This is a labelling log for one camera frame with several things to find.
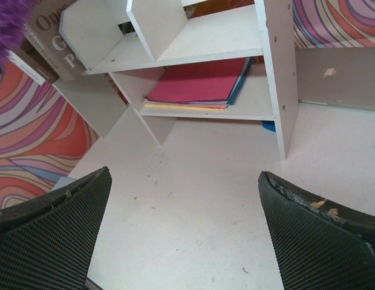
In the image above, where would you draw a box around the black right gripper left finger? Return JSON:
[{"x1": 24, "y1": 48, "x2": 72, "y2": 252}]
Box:
[{"x1": 0, "y1": 167, "x2": 112, "y2": 289}]

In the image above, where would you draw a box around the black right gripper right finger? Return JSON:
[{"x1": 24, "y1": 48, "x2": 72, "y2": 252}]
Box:
[{"x1": 258, "y1": 172, "x2": 375, "y2": 289}]

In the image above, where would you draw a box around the blue item under shelf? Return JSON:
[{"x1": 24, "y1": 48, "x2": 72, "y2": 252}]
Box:
[{"x1": 261, "y1": 121, "x2": 276, "y2": 132}]

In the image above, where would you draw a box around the brown Fredonia book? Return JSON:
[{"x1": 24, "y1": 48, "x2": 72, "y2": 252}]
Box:
[{"x1": 8, "y1": 38, "x2": 59, "y2": 86}]

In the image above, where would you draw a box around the white wooden bookshelf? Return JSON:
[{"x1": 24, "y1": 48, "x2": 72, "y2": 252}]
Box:
[{"x1": 54, "y1": 1, "x2": 298, "y2": 158}]

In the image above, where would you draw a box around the purple fluffy duster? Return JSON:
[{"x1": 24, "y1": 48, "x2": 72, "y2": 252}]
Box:
[{"x1": 0, "y1": 0, "x2": 36, "y2": 67}]

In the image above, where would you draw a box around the taupe Lonely City book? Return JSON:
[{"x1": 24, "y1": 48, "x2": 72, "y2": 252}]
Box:
[{"x1": 25, "y1": 0, "x2": 85, "y2": 82}]

